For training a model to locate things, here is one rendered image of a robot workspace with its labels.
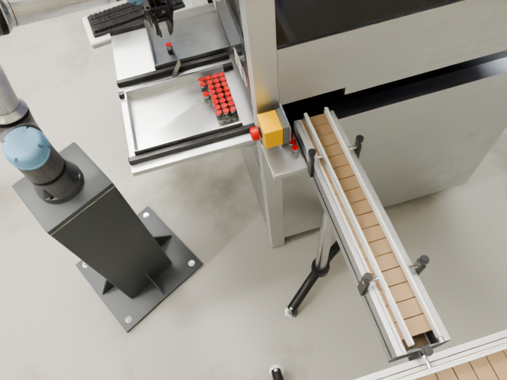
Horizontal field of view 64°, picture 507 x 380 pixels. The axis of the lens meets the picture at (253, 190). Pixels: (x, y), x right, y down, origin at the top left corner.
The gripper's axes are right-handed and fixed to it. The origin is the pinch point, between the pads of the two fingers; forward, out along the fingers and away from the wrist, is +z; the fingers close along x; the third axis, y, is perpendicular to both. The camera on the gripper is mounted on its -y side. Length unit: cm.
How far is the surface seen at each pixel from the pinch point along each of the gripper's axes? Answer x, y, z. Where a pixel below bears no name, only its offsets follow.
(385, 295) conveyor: 33, 105, 2
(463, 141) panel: 101, 48, 47
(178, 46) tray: 2.9, -2.8, 9.7
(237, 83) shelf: 18.7, 22.4, 9.9
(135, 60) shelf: -13.5, -1.5, 9.9
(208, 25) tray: 16.0, -10.1, 9.8
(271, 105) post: 23, 48, -5
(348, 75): 46, 48, -8
